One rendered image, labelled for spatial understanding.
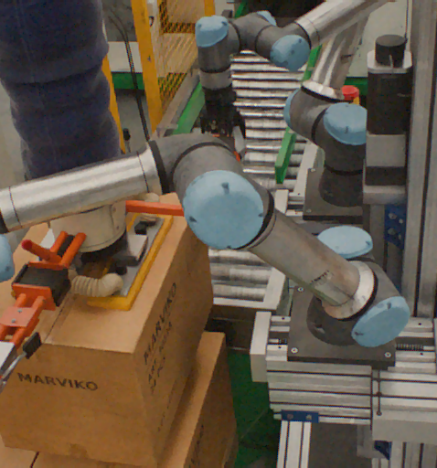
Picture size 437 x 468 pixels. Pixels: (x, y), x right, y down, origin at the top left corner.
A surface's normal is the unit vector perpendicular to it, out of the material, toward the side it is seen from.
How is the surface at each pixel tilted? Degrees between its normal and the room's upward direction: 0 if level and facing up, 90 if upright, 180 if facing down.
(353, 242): 8
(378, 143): 90
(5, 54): 102
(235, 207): 84
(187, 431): 0
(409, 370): 90
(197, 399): 0
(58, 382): 90
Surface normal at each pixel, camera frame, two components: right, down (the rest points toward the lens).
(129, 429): -0.22, 0.61
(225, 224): 0.17, 0.50
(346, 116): -0.02, -0.73
